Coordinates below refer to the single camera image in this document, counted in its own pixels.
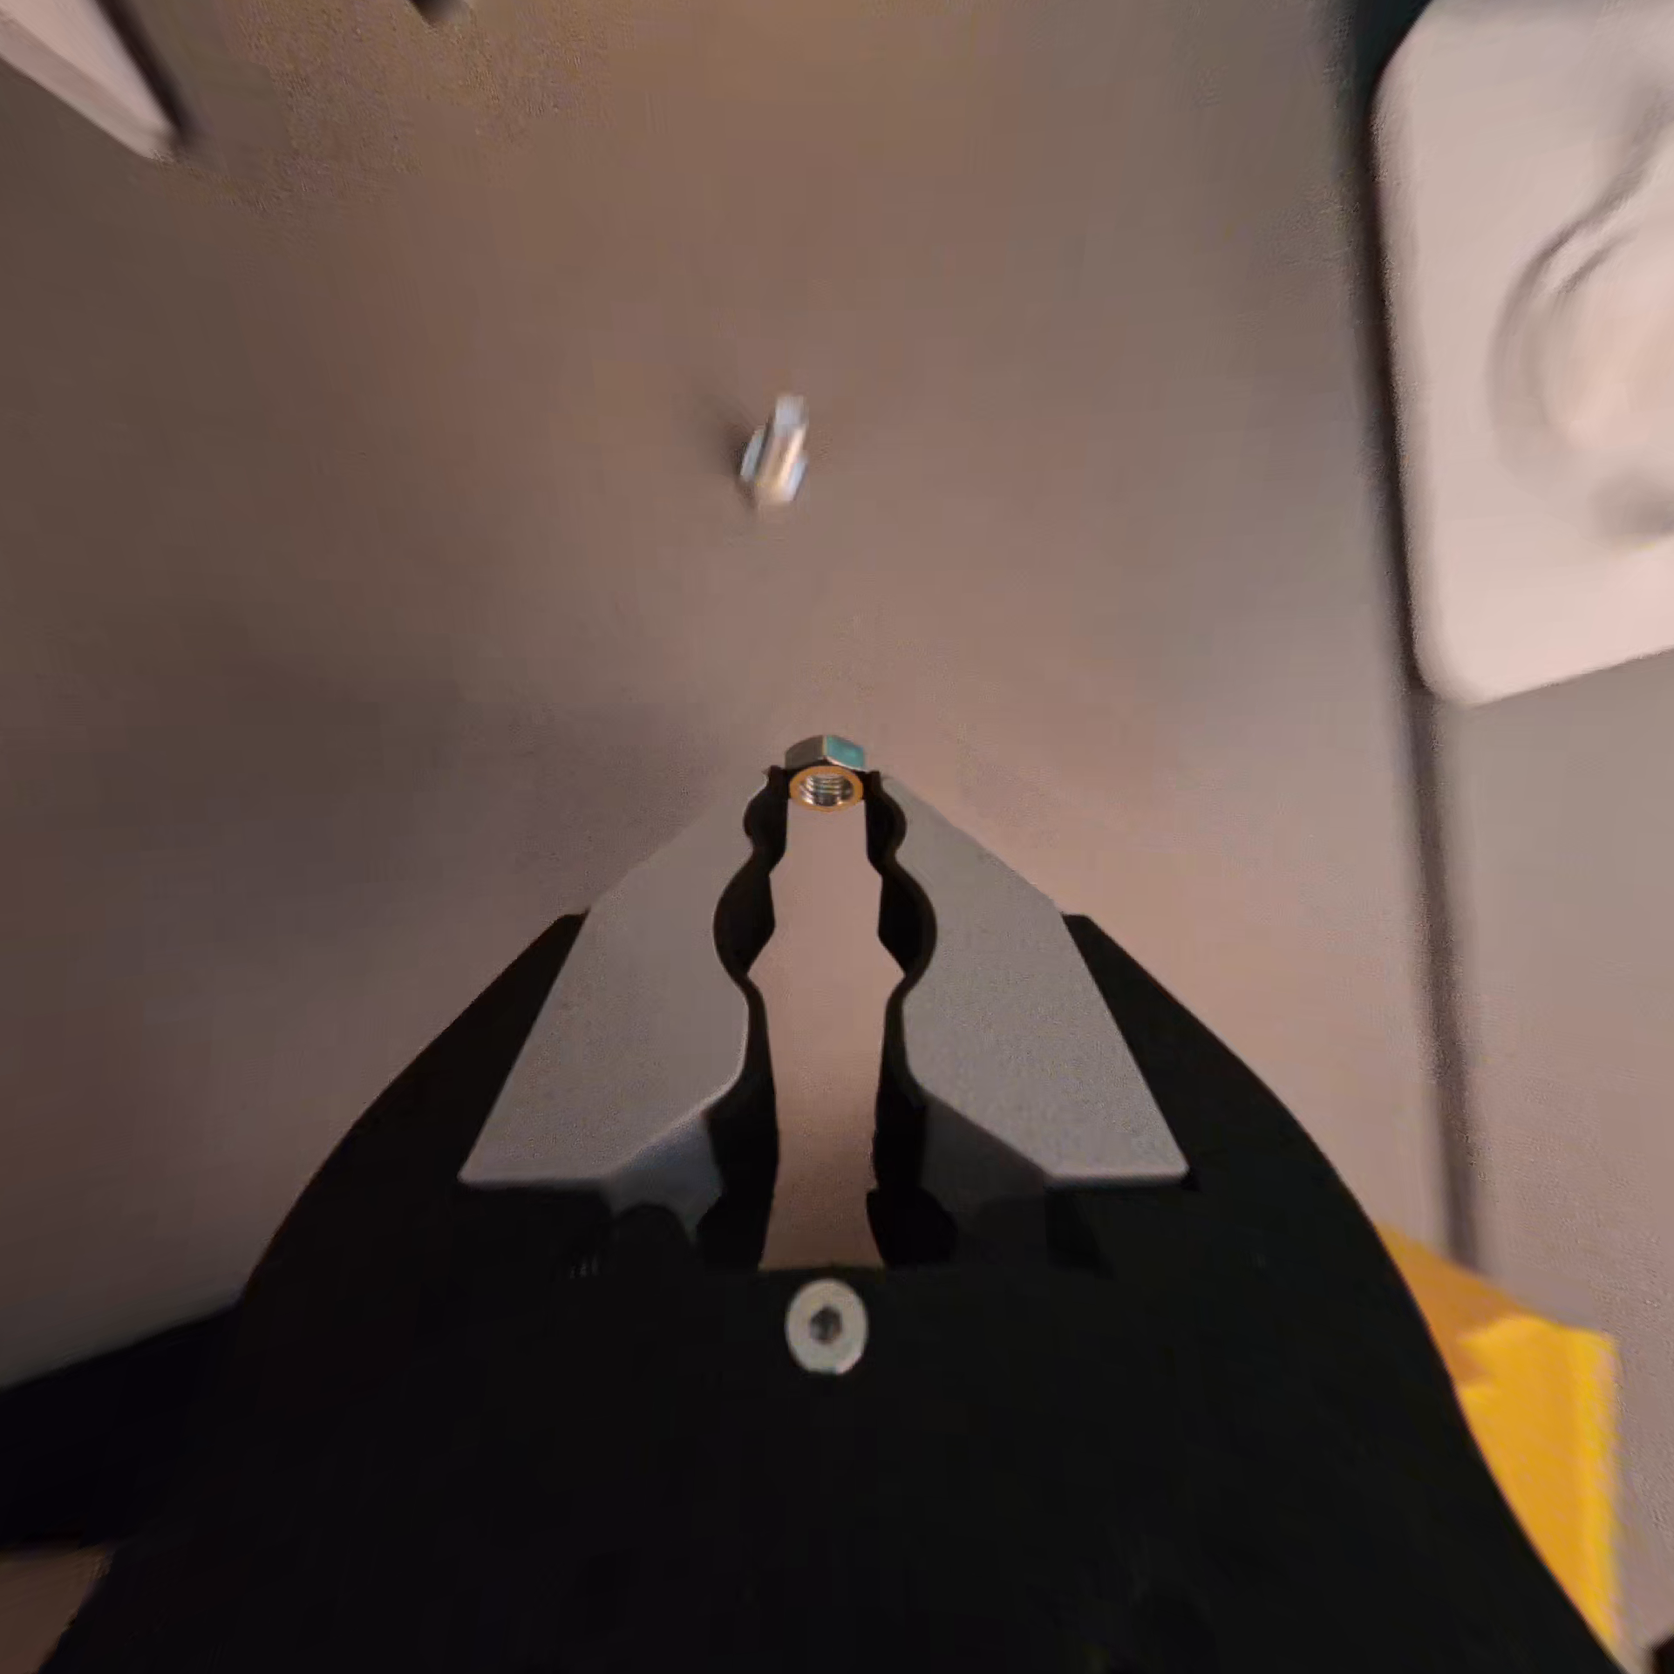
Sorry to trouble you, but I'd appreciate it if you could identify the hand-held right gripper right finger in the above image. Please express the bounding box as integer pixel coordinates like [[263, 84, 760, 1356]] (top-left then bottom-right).
[[859, 769, 1194, 1268]]

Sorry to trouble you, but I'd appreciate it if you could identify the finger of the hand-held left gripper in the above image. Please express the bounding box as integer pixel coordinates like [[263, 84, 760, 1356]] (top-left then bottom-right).
[[0, 0, 193, 159]]

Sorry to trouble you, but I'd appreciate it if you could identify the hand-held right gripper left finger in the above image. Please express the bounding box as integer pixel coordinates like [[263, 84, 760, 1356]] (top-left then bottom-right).
[[461, 769, 791, 1268]]

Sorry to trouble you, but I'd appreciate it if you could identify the steel hex nut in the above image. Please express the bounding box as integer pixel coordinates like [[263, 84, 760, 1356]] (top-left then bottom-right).
[[784, 729, 867, 819]]

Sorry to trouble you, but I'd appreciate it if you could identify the steel hex bolt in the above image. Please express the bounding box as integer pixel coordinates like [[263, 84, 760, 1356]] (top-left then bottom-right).
[[737, 394, 817, 511]]

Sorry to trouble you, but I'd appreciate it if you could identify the yellow plastic bin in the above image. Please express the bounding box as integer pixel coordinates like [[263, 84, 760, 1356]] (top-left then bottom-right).
[[1374, 1223, 1627, 1656]]

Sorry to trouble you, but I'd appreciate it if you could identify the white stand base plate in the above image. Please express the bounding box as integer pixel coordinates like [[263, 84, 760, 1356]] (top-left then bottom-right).
[[1370, 0, 1674, 710]]

